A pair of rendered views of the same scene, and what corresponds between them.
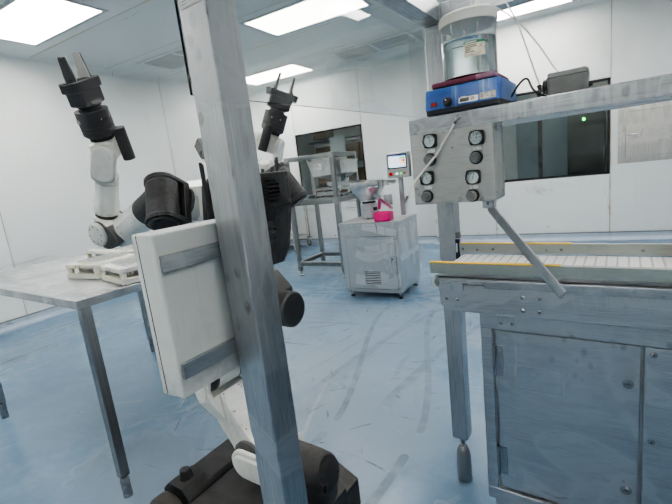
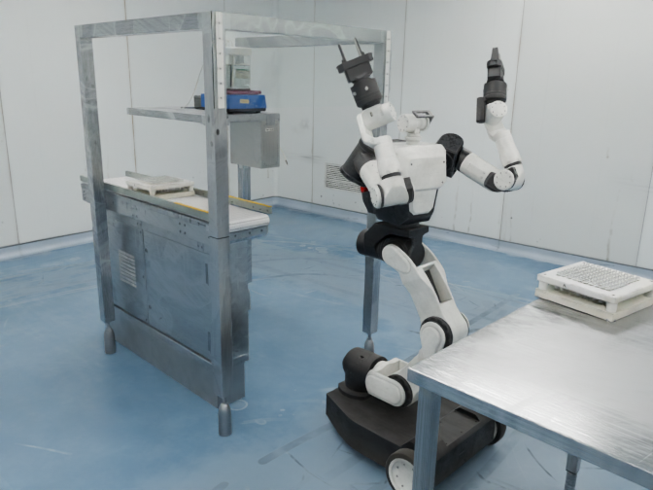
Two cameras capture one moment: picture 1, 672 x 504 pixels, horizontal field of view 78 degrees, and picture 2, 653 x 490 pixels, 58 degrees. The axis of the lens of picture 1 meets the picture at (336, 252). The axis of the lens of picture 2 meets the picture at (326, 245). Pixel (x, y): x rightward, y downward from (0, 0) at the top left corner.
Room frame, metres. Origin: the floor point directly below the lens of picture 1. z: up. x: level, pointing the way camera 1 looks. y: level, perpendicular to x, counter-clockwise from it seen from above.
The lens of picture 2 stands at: (3.67, 0.38, 1.52)
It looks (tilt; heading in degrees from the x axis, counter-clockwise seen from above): 16 degrees down; 189
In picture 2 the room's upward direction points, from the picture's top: 1 degrees clockwise
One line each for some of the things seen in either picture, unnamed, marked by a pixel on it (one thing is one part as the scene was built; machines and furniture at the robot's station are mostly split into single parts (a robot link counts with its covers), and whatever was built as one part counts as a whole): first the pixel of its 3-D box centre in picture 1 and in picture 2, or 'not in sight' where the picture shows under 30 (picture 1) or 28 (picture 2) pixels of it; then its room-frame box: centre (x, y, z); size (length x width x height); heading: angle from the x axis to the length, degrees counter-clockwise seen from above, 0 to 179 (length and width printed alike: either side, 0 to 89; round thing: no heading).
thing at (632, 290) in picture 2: (137, 263); (597, 280); (1.89, 0.91, 0.96); 0.25 x 0.24 x 0.02; 136
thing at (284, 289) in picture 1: (260, 297); (390, 241); (1.33, 0.26, 0.89); 0.28 x 0.13 x 0.18; 55
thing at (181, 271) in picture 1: (203, 301); not in sight; (0.67, 0.23, 1.08); 0.17 x 0.06 x 0.26; 145
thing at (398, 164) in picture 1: (400, 184); not in sight; (4.21, -0.71, 1.07); 0.23 x 0.10 x 0.62; 59
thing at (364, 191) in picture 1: (374, 199); not in sight; (4.26, -0.45, 0.95); 0.49 x 0.36 x 0.37; 59
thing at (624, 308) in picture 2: (139, 273); (595, 296); (1.89, 0.91, 0.91); 0.24 x 0.24 x 0.02; 46
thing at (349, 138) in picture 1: (330, 162); not in sight; (7.40, -0.08, 1.43); 1.32 x 0.01 x 1.11; 59
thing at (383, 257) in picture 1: (381, 254); not in sight; (4.20, -0.46, 0.38); 0.63 x 0.57 x 0.76; 59
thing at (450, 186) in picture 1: (457, 164); (255, 142); (1.15, -0.36, 1.25); 0.22 x 0.11 x 0.20; 55
